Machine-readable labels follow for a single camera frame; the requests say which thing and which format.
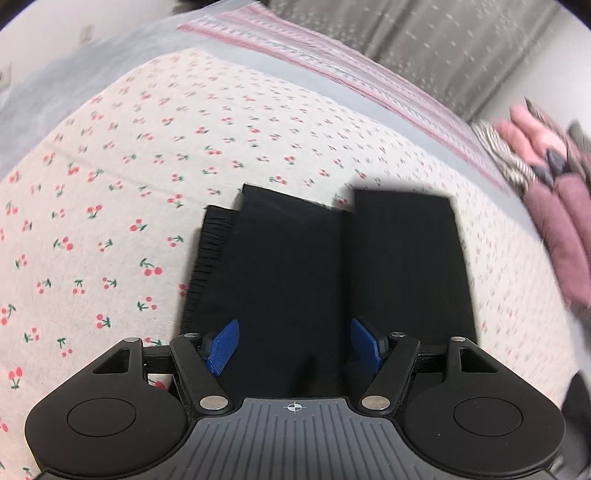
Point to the cherry print bed sheet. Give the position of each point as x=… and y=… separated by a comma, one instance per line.
x=138, y=184

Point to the dark cloth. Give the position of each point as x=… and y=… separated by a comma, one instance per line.
x=577, y=429

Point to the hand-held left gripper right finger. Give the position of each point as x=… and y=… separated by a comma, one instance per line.
x=365, y=342

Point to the black pants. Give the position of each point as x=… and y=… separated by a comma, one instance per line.
x=323, y=277

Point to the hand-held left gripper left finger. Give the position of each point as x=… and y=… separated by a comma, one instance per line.
x=224, y=344

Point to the pink striped patterned blanket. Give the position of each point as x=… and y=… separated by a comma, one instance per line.
x=351, y=64

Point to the pink fluffy garment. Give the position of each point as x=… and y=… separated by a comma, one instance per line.
x=526, y=134

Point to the mauve padded garment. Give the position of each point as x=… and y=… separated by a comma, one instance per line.
x=563, y=230

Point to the grey star print curtain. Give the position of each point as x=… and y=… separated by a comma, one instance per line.
x=415, y=37

